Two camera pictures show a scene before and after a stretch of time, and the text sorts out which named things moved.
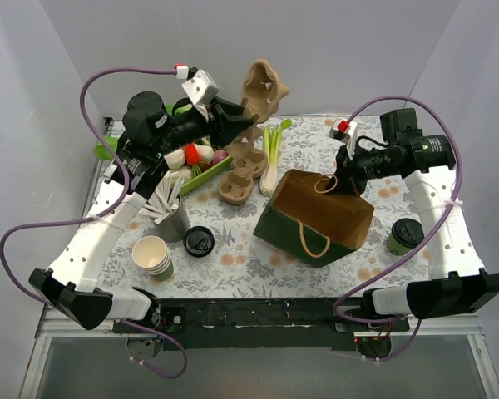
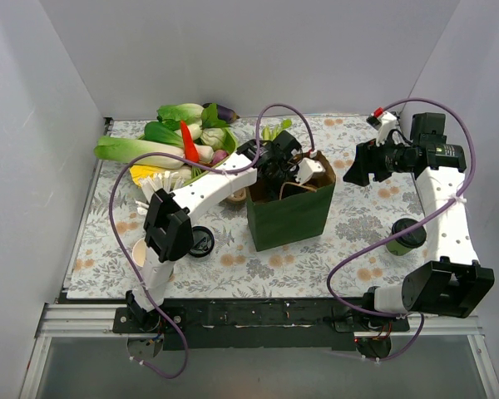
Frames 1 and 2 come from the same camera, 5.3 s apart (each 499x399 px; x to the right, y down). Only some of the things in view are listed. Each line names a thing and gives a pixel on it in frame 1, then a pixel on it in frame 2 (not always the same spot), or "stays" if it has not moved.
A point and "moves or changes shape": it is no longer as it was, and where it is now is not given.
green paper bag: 313,224 moves or changes shape
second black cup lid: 199,241 stays
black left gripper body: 216,125 to 280,171
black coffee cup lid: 407,232 stays
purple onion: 218,155 stays
